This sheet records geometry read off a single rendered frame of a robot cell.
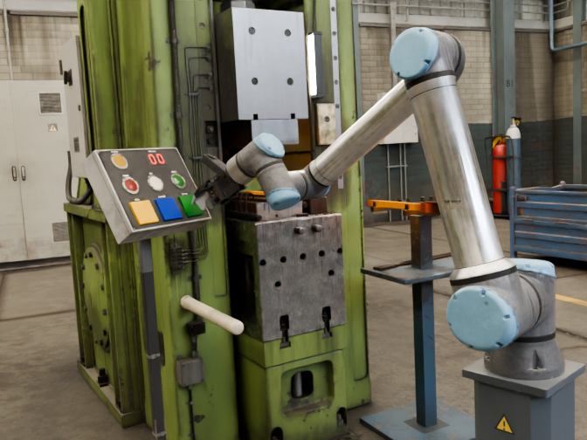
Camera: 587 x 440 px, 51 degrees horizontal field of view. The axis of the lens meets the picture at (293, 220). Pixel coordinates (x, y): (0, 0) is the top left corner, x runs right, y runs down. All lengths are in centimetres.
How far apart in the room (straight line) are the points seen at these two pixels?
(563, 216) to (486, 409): 438
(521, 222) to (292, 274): 411
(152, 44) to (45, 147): 528
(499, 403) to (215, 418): 128
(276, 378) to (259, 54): 121
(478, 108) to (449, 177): 927
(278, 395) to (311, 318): 32
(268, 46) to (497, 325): 140
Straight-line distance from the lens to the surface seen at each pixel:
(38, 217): 756
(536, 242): 615
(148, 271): 207
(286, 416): 249
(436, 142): 143
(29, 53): 829
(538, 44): 1165
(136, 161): 200
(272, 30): 239
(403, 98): 165
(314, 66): 259
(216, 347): 248
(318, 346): 247
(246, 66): 232
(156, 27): 237
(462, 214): 142
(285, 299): 235
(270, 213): 234
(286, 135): 237
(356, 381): 289
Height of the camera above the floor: 117
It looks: 6 degrees down
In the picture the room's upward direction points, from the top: 3 degrees counter-clockwise
